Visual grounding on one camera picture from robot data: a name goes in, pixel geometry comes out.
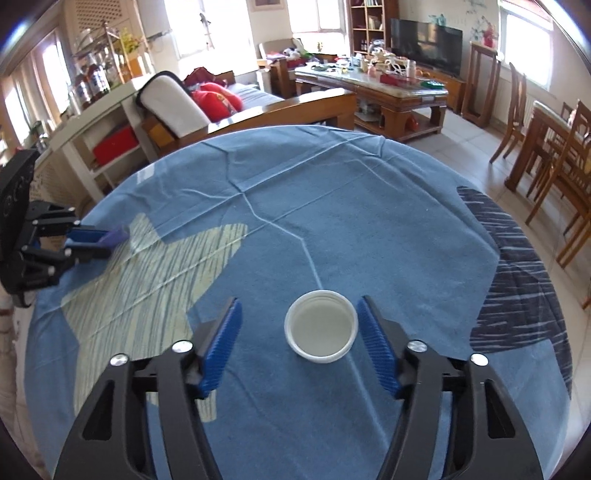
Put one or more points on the wooden coffee table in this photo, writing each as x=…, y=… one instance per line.
x=397, y=99

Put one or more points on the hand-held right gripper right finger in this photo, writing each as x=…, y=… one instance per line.
x=378, y=350

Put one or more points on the yellow flowers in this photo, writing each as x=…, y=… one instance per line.
x=129, y=46

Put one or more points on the white shelf counter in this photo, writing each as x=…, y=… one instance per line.
x=106, y=106

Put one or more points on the blue patterned tablecloth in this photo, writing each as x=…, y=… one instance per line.
x=300, y=194

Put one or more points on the wooden sofa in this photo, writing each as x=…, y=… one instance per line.
x=295, y=108

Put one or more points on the wooden armchair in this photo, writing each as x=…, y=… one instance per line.
x=277, y=64

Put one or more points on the metal bottle rack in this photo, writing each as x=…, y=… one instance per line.
x=92, y=69

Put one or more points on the window with brown blind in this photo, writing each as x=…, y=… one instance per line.
x=526, y=41

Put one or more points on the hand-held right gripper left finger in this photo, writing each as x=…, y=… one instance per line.
x=221, y=350

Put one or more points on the wooden dining chair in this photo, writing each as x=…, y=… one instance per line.
x=572, y=152
x=579, y=230
x=515, y=101

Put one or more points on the small framed wall picture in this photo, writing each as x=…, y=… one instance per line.
x=268, y=3

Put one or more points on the tall wooden side table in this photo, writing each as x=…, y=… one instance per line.
x=482, y=83

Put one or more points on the wooden bookshelf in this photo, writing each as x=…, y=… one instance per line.
x=369, y=27

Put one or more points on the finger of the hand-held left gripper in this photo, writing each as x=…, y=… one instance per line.
x=97, y=236
x=90, y=253

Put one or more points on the wooden dining table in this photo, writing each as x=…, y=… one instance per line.
x=524, y=152

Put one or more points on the red cushion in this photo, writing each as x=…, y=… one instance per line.
x=214, y=99

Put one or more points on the white cushion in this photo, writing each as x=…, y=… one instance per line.
x=171, y=101

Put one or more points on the white plastic lid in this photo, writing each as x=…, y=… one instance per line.
x=321, y=330

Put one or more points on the red box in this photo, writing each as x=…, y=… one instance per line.
x=115, y=145

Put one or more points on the wooden television stand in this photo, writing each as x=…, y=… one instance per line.
x=450, y=92

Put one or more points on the flat screen television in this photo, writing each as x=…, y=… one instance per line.
x=427, y=46

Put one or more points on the small white bottle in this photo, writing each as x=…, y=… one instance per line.
x=411, y=69

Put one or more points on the red flower vase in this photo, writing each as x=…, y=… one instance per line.
x=485, y=32

